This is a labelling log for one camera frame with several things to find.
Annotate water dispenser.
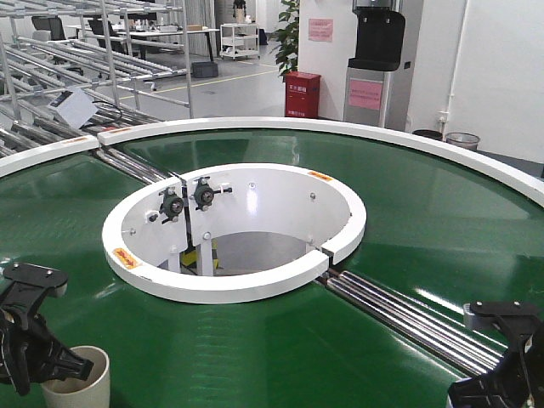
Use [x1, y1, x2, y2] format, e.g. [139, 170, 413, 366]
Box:
[343, 1, 405, 128]

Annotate white control box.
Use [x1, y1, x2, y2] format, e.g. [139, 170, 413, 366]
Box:
[47, 87, 98, 129]

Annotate pink wall notice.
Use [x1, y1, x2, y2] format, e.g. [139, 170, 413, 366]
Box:
[308, 18, 334, 43]

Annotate metal roller rack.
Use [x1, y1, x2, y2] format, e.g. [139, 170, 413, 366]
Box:
[1, 1, 191, 162]

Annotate steel rollers left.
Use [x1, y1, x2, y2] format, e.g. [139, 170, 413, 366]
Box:
[93, 147, 171, 184]

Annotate beige cup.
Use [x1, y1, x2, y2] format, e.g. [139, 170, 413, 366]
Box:
[41, 345, 111, 408]

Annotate steel rollers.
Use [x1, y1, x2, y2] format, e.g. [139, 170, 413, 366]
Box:
[317, 269, 506, 377]
[93, 147, 171, 184]

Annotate white cart shelf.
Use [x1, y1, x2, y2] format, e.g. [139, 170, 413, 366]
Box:
[219, 23, 260, 60]

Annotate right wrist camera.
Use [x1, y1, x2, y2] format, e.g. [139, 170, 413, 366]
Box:
[462, 301, 541, 330]

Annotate green potted plant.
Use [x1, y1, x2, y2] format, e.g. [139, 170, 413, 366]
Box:
[275, 0, 300, 78]

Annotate green conveyor belt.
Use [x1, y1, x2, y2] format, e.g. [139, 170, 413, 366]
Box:
[1, 129, 543, 407]

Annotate white inner conveyor ring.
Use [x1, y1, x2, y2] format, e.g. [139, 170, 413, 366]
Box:
[102, 162, 368, 305]

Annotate mesh waste bin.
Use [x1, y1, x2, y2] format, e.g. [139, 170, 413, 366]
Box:
[445, 132, 480, 151]

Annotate steel rollers right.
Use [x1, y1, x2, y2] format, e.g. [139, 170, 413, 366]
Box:
[317, 269, 506, 377]

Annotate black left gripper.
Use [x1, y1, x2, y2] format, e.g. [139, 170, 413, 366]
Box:
[1, 280, 94, 395]

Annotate white outer conveyor rim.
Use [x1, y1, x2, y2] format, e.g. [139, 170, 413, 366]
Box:
[1, 116, 543, 205]

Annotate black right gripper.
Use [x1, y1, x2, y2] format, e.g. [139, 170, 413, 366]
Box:
[448, 316, 543, 407]

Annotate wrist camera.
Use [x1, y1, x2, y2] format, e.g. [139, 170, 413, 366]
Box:
[462, 301, 541, 330]
[2, 263, 68, 298]

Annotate red fire extinguisher box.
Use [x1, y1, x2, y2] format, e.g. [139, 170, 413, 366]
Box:
[285, 71, 321, 119]

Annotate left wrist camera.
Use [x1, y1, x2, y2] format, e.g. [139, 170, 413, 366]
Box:
[2, 263, 68, 298]

